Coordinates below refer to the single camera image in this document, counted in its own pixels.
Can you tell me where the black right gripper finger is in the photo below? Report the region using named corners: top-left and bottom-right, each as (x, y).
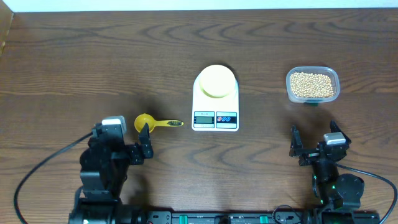
top-left (330, 120), bottom-right (352, 144)
top-left (289, 126), bottom-right (303, 157)

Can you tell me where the yellow measuring scoop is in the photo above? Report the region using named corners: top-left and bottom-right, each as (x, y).
top-left (134, 113), bottom-right (184, 133)

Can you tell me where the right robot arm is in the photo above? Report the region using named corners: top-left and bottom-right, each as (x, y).
top-left (289, 121), bottom-right (380, 223)

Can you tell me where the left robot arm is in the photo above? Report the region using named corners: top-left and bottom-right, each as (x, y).
top-left (68, 124), bottom-right (154, 224)

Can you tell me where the white digital kitchen scale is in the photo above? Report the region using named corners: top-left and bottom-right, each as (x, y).
top-left (192, 75), bottom-right (239, 132)

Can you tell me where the yellow bowl on scale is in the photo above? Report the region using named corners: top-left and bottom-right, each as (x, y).
top-left (199, 65), bottom-right (236, 98)

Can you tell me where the clear plastic soybean container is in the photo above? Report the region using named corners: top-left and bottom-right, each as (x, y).
top-left (286, 66), bottom-right (340, 103)

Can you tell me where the black right camera cable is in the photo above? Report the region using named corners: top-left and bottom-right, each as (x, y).
top-left (336, 162), bottom-right (398, 224)

